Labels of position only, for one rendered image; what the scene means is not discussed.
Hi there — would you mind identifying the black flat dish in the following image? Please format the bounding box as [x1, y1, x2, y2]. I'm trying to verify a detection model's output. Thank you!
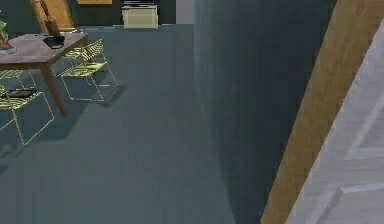
[42, 35, 66, 50]

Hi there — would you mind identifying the white panelled room door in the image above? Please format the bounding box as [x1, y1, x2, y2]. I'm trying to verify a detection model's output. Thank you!
[285, 19, 384, 224]

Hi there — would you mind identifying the brown wooden table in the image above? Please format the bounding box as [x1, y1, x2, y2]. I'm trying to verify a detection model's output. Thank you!
[0, 32, 90, 118]

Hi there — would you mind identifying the green house plant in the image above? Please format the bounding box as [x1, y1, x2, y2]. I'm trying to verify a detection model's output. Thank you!
[0, 19, 17, 56]

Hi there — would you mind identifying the yellow wire chair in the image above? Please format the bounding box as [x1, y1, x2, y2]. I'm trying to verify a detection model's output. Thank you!
[0, 69, 38, 91]
[58, 38, 119, 103]
[0, 85, 55, 147]

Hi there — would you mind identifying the brown wooden door frame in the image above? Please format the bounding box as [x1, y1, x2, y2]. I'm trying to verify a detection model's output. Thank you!
[259, 0, 384, 224]

